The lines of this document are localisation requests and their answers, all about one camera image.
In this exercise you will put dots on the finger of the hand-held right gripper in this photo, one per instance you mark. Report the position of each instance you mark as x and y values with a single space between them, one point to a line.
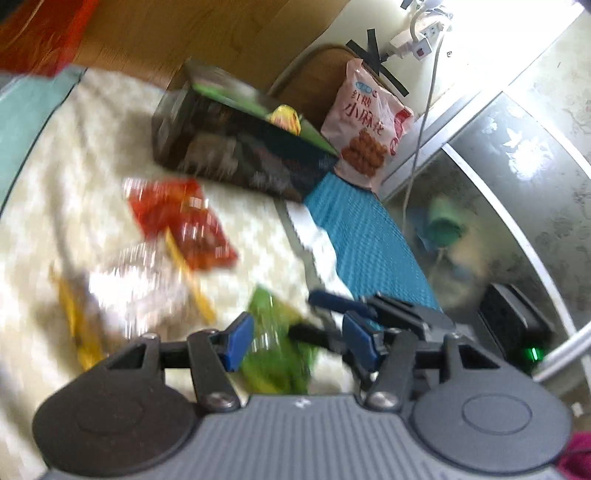
316 337
337 301

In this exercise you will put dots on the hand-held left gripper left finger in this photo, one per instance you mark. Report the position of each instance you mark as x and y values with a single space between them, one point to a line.
238 341

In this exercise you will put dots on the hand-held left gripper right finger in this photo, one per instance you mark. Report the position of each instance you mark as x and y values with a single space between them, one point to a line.
362 339

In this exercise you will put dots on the bright green snack packet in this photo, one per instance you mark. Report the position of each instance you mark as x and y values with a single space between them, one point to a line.
272 355

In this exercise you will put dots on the clear round cake packet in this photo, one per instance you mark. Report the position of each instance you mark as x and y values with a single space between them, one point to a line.
138 286

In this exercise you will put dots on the red snack packet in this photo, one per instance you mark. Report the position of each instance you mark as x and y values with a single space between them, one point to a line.
184 217

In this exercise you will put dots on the yellow snack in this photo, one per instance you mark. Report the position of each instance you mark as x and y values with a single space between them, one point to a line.
81 323

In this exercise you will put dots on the black cardboard box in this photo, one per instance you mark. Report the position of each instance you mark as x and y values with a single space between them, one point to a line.
221 152

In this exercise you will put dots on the blue mesh mat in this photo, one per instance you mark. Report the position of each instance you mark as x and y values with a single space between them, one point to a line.
369 230

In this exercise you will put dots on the pink cloth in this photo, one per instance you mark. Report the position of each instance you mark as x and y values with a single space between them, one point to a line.
579 457

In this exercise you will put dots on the frosted glass sliding door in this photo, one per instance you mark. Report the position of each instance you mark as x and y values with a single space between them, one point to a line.
531 161

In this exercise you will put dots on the pink twisted-dough snack bag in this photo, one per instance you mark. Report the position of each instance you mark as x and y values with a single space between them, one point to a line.
364 129

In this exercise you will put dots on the patterned bed sheet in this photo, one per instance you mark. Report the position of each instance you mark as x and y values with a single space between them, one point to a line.
69 207

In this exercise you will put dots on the black tape cross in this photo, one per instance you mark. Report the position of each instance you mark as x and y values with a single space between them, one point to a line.
381 60

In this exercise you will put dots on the white power strip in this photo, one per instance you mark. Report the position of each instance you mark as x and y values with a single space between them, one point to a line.
413 44

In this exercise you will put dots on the wooden board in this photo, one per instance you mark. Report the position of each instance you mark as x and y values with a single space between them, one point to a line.
194 32

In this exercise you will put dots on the red gift bag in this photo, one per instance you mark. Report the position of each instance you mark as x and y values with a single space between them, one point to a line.
41 32

